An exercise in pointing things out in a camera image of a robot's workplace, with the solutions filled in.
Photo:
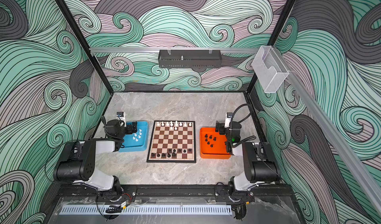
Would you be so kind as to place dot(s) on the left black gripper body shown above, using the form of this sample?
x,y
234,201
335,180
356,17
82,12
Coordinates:
x,y
131,128

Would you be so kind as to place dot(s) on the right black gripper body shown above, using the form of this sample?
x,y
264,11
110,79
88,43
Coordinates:
x,y
220,129

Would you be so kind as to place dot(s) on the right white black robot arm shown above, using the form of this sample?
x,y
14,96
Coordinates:
x,y
259,168

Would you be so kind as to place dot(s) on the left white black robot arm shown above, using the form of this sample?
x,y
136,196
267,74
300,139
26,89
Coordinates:
x,y
76,164

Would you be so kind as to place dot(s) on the folding chess board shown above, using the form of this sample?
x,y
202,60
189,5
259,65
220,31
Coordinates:
x,y
172,142

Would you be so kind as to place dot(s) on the blue plastic tray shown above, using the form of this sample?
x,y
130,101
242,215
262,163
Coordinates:
x,y
138,141

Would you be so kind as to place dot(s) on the orange plastic tray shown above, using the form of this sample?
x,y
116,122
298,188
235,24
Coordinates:
x,y
212,144

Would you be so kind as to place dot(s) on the clear acrylic wall holder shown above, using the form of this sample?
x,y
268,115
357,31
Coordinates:
x,y
270,68

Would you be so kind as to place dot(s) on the black perforated wall shelf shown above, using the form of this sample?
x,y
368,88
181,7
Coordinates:
x,y
199,59

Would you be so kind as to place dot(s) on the white slotted cable duct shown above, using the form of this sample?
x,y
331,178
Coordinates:
x,y
148,210

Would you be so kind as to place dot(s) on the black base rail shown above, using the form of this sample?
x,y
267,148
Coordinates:
x,y
203,190

